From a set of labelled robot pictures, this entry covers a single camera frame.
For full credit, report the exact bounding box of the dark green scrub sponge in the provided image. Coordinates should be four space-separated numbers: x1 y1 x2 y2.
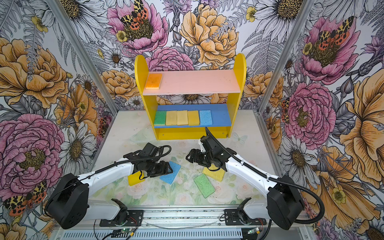
154 111 167 126

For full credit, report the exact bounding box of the blue sponge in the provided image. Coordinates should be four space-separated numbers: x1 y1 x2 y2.
199 110 213 126
160 162 181 185

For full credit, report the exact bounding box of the orange sponge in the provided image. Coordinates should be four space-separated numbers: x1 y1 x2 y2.
145 74 163 90

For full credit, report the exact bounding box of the pale yellow sponge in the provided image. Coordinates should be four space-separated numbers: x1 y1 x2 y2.
166 111 177 126

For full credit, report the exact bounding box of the bright yellow square sponge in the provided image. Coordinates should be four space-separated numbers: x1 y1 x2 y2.
128 171 145 186

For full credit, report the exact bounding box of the light green sponge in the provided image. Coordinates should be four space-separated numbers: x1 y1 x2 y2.
194 174 216 199

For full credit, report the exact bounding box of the yellow shelf unit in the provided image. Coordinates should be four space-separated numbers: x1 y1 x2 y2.
135 54 247 140

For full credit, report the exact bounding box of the light yellow sponge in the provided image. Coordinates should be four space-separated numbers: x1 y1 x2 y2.
177 111 189 126

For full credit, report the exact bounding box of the aluminium front rail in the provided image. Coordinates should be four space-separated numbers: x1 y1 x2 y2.
50 205 316 240

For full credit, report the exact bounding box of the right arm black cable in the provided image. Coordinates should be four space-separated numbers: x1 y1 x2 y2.
204 127 326 225

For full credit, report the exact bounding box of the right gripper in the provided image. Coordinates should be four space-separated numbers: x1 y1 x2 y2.
185 148 214 169

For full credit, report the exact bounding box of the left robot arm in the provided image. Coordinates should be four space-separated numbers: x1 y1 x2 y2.
45 158 173 230

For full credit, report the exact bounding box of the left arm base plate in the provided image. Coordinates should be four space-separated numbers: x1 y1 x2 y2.
99 210 144 227

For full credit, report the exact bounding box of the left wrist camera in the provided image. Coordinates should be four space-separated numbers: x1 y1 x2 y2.
140 143 159 158

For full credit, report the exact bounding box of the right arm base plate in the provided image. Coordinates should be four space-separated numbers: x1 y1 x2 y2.
224 209 268 226

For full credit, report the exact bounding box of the lime yellow sponge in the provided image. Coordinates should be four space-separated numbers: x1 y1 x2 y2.
203 168 226 182

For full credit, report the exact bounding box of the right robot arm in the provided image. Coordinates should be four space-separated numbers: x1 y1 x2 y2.
186 136 305 230

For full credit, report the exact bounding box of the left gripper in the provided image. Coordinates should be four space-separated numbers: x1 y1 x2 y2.
144 158 172 178

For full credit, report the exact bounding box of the golden yellow sponge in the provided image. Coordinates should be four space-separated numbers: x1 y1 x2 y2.
188 111 200 126

